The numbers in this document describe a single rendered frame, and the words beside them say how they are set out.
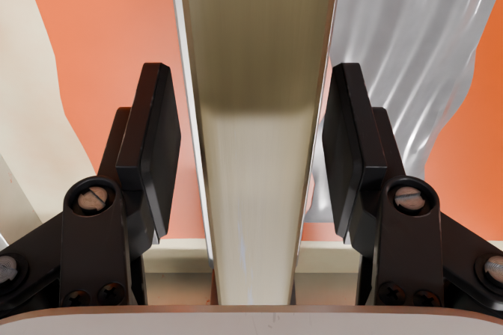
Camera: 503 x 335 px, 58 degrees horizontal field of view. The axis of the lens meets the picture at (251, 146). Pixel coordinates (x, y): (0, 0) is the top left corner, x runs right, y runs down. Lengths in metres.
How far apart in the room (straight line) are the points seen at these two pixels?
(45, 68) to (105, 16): 0.05
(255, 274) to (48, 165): 0.18
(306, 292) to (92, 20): 0.26
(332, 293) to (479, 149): 0.17
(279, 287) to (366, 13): 0.12
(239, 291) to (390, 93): 0.13
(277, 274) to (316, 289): 0.22
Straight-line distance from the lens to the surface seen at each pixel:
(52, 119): 0.27
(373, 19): 0.21
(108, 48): 0.23
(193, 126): 0.20
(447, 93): 0.25
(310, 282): 0.39
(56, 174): 0.31
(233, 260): 0.16
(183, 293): 0.39
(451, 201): 0.33
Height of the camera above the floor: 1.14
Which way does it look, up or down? 43 degrees down
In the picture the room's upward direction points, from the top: 180 degrees clockwise
